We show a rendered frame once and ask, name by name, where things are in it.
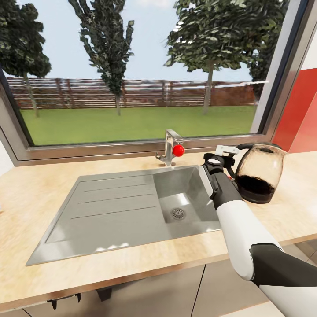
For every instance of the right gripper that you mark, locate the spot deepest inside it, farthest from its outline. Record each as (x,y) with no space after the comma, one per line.
(227,161)

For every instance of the drop in sink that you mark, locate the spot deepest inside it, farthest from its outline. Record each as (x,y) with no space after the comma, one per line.
(112,211)

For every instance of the fixed window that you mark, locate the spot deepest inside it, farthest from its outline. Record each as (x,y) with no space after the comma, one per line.
(90,80)

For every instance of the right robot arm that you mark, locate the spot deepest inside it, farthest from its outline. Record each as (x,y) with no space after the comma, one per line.
(289,283)

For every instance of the cabinet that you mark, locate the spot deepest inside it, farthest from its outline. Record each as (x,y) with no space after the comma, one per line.
(208,290)

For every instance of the electric kettle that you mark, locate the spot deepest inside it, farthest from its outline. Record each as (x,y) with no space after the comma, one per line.
(259,171)

